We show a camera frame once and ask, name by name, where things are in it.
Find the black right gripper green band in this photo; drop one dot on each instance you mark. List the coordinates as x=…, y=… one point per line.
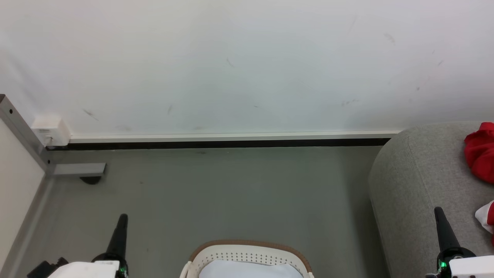
x=444, y=262

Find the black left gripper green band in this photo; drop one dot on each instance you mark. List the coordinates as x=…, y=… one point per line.
x=123, y=268

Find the white laundry basket brown rim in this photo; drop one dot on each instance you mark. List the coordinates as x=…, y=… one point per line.
x=247, y=251

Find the white and red garment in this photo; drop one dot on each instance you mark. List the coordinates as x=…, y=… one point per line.
x=487, y=218

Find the grey fabric sofa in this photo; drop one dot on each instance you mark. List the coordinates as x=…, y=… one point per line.
x=413, y=185

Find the black partition foot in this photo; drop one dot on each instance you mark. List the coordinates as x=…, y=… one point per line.
x=90, y=180

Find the beige partition panel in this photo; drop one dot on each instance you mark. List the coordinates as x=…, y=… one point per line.
x=15, y=185

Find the pale blue garment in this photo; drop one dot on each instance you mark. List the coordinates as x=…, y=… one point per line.
x=251, y=270

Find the white and black skirting board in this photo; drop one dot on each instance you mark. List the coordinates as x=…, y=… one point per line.
x=231, y=141

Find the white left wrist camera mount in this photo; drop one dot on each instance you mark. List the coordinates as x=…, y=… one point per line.
x=85, y=270

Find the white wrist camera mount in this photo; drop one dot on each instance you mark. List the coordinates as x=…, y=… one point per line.
x=474, y=268
x=85, y=270

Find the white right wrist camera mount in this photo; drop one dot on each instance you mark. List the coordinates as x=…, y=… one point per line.
x=474, y=268

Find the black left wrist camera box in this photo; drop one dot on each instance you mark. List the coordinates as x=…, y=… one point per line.
x=44, y=269

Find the white wall junction box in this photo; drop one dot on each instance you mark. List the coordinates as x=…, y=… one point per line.
x=50, y=129

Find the grey metal partition frame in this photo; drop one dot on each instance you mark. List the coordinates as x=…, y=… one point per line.
x=23, y=133

